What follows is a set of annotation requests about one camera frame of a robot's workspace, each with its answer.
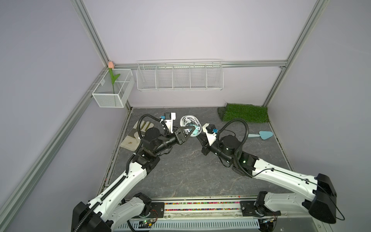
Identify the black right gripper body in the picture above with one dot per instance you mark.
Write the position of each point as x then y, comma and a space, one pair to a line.
206, 149

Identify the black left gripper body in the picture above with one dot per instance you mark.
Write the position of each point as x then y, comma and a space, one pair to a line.
179, 139

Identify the teal charger block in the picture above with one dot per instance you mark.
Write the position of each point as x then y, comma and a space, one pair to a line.
196, 131

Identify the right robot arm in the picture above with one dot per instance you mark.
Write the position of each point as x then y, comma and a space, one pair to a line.
318, 193

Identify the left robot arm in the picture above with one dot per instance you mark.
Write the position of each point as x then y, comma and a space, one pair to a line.
155, 142

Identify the beige gardening glove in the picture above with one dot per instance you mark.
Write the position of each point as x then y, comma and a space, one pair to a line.
132, 140

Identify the green artificial grass mat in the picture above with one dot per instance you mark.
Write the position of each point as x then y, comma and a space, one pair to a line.
247, 112

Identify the teal garden trowel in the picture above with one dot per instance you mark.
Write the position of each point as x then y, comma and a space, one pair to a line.
264, 135

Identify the artificial pink tulip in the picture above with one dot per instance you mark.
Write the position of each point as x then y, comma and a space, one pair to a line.
114, 77

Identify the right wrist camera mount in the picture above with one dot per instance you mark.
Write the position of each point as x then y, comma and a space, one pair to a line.
211, 132

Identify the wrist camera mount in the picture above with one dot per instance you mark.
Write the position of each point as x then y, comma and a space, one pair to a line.
211, 132
169, 118

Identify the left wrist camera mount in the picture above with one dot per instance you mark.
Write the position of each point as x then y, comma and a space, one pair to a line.
169, 118

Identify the white wire wall shelf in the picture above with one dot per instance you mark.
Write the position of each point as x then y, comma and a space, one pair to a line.
198, 74

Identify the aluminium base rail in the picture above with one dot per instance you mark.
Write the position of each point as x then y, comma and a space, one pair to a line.
266, 204

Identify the white mesh wall basket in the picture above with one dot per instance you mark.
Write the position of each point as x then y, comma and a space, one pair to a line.
103, 92

